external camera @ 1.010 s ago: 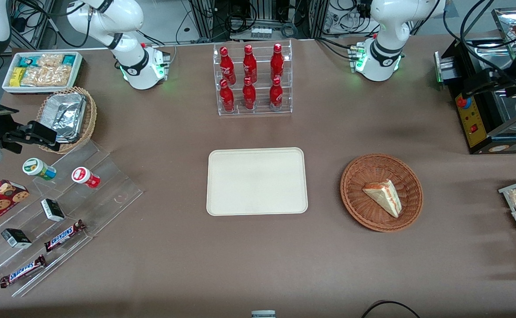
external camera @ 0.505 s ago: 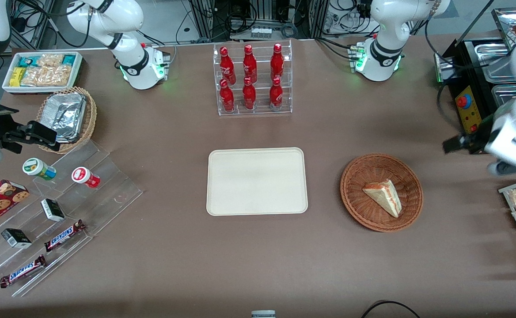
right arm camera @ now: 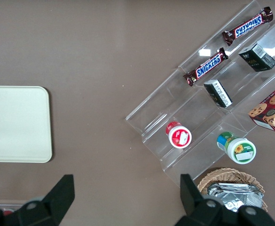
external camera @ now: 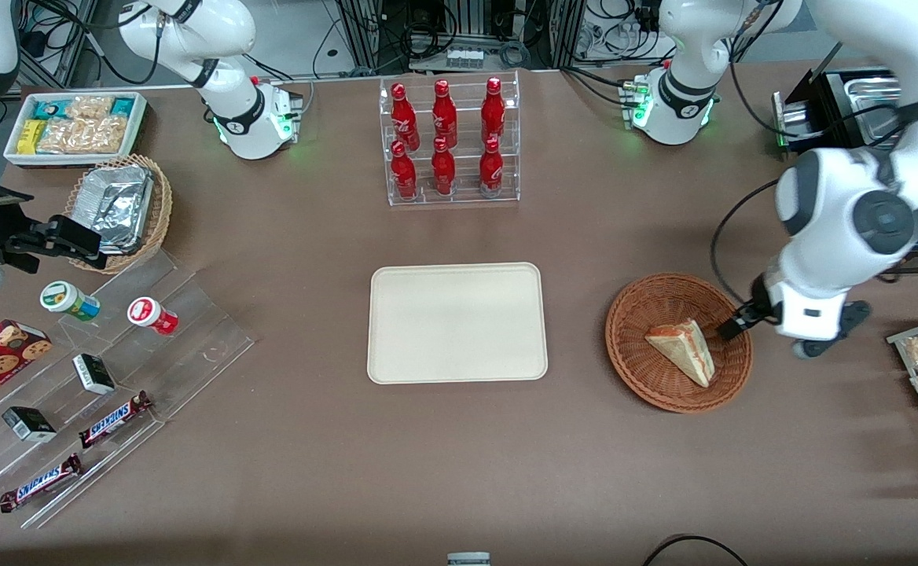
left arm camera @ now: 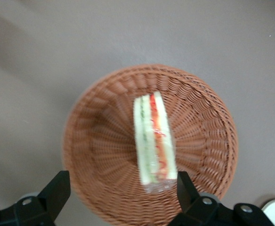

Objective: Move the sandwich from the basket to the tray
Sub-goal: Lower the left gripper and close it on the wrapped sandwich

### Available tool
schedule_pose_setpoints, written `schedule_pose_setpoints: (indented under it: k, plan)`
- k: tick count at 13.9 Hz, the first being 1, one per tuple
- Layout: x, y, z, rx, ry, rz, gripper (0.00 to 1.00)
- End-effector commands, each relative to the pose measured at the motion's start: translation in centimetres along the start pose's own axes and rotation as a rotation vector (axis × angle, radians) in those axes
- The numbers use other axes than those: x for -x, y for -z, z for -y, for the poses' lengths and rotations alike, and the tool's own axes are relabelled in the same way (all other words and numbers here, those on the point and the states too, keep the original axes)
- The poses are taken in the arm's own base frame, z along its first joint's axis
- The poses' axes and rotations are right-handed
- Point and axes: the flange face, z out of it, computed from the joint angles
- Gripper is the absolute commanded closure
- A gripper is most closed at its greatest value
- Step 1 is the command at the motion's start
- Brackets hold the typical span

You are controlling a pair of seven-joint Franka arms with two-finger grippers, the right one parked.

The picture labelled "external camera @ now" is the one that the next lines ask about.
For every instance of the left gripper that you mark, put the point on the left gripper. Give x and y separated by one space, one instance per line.
757 303

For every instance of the triangle sandwich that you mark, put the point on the triangle sandwich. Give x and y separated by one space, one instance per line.
687 350

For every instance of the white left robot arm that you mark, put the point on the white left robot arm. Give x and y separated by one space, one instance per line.
820 204

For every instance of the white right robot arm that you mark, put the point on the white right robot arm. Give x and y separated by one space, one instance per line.
248 118

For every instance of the oval wicker basket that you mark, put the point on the oval wicker basket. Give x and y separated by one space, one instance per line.
162 206

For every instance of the brown round wicker basket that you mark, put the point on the brown round wicker basket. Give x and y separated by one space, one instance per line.
648 377

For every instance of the beige plastic tray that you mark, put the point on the beige plastic tray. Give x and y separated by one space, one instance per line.
457 322

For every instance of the green lid snack cup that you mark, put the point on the green lid snack cup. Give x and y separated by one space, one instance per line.
64 299

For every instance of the silver foil container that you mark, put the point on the silver foil container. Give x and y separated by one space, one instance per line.
117 206

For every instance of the yellow snack packet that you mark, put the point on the yellow snack packet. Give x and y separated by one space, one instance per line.
31 137

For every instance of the large clear cracker bag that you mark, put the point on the large clear cracker bag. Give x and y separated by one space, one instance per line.
86 135

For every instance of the red lid snack cup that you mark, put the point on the red lid snack cup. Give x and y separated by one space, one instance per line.
148 314

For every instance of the small black box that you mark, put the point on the small black box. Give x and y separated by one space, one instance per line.
94 374
28 424

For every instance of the teal snack packet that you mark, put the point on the teal snack packet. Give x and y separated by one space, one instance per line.
123 106
49 108

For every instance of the small clear cracker bag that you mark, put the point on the small clear cracker bag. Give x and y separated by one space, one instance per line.
89 107

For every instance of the clear acrylic stepped display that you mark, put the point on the clear acrylic stepped display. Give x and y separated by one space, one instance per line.
200 314

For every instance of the white rectangular snack bin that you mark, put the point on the white rectangular snack bin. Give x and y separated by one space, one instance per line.
141 106

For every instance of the Snickers chocolate bar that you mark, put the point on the Snickers chocolate bar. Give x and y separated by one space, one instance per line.
41 483
113 420

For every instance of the black box with metal pan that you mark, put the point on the black box with metal pan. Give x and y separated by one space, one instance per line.
832 102

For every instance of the red soda bottle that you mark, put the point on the red soda bottle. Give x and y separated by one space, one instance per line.
403 174
403 116
443 170
444 114
491 168
493 110

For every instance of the clear acrylic bottle rack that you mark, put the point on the clear acrylic bottle rack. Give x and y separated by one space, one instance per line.
465 192

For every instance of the small grey white object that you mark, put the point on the small grey white object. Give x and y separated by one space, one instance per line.
468 559

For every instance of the white power strip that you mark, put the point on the white power strip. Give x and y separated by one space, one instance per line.
465 58

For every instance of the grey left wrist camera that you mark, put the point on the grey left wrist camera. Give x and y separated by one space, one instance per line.
850 316

